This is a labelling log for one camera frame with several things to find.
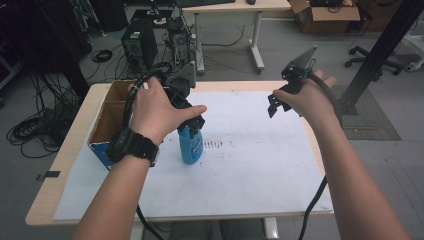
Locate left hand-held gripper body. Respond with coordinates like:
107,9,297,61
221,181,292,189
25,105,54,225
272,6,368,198
164,60,200,124

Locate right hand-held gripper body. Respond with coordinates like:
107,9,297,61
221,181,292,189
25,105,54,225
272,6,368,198
276,45,318,95

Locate blue plastic bottle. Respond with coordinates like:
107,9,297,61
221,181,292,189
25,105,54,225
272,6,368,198
177,125,204,166

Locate person's right hand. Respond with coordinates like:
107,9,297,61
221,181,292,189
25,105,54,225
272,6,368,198
272,69,338,129

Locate person's left hand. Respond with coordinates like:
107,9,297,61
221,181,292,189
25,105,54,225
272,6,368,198
127,76,208,146

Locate white paper sheet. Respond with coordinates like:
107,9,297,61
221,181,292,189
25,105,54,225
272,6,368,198
53,90,334,222

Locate black wristwatch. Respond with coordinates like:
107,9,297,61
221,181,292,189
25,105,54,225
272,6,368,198
105,127,160,168

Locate black computer tower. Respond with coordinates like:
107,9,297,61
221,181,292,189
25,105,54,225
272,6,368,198
120,17,159,74

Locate brown cardboard box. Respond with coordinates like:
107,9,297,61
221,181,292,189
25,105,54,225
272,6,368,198
288,0,362,34

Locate black office chair base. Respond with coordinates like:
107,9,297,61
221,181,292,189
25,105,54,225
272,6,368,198
344,45,404,83

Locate white-legged desk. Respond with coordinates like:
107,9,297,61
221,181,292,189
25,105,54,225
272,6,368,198
181,0,292,76

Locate dark floor mat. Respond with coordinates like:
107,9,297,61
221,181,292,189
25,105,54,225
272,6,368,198
331,85,402,141

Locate black metal stand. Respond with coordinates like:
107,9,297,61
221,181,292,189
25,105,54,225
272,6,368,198
337,0,424,116

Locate black keyboard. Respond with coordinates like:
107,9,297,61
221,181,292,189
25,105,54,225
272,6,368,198
174,0,236,9

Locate person's lap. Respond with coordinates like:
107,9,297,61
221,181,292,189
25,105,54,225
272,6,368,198
166,219,268,240

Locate black tape piece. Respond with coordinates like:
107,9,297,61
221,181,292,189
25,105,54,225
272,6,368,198
35,170,62,182

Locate open-frame computer tower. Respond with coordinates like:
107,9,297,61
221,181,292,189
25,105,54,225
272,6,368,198
165,16,192,67

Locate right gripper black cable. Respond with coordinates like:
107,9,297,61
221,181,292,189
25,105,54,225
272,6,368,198
297,72,344,240

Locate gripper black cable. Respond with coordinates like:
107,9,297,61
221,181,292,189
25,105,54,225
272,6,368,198
121,67,168,129
297,72,344,240

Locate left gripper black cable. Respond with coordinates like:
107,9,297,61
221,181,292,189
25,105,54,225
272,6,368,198
121,67,168,129

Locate coiled black cable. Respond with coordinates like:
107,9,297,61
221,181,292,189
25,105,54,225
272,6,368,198
90,48,114,64

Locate bundle of black floor cables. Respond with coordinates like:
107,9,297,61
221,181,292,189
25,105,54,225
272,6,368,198
6,69,84,160

